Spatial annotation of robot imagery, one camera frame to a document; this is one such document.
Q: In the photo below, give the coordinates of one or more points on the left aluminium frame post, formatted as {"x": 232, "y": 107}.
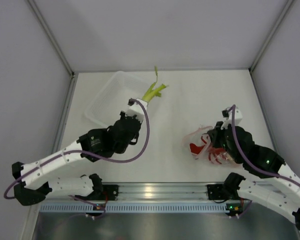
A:
{"x": 50, "y": 36}

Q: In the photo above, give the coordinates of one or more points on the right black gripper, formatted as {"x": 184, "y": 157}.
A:
{"x": 215, "y": 133}

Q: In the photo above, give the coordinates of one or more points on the aluminium frame post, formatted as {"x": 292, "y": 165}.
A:
{"x": 50, "y": 36}
{"x": 274, "y": 28}

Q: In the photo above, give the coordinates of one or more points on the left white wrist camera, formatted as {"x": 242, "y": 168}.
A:
{"x": 135, "y": 109}

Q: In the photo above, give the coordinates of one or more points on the clear zip top bag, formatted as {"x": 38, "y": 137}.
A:
{"x": 193, "y": 137}

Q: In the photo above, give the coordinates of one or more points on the right aluminium frame post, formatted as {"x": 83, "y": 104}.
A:
{"x": 274, "y": 28}

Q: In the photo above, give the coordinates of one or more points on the white slotted cable duct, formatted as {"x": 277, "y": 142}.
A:
{"x": 129, "y": 207}

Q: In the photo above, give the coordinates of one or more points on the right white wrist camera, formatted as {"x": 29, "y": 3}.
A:
{"x": 232, "y": 116}

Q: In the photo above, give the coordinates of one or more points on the translucent white plastic basket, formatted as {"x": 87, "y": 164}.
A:
{"x": 105, "y": 107}

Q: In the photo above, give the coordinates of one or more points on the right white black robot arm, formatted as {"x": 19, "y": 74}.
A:
{"x": 264, "y": 163}

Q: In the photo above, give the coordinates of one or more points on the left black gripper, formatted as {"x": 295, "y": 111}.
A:
{"x": 122, "y": 114}

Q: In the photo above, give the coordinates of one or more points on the aluminium rail base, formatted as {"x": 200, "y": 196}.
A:
{"x": 129, "y": 192}

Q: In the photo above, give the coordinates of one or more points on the fake green leek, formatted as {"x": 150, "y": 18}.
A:
{"x": 154, "y": 91}

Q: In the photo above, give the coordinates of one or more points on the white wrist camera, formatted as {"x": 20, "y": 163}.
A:
{"x": 135, "y": 109}
{"x": 232, "y": 116}

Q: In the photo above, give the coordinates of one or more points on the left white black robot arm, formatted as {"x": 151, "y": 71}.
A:
{"x": 62, "y": 174}

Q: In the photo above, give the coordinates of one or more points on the red fake lobster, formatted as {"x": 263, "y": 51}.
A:
{"x": 203, "y": 150}

